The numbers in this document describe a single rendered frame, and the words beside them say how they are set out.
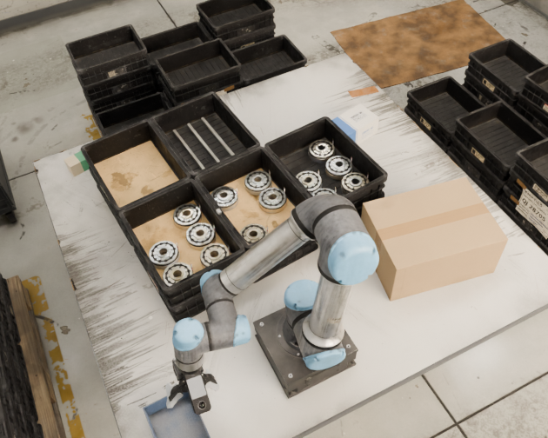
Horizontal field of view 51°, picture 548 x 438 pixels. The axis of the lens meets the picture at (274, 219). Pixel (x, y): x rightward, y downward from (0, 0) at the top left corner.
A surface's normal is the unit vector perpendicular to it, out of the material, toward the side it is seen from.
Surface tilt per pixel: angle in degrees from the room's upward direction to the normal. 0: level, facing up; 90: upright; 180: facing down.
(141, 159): 0
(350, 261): 81
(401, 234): 0
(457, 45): 0
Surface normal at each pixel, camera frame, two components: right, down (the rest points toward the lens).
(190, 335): 0.07, -0.68
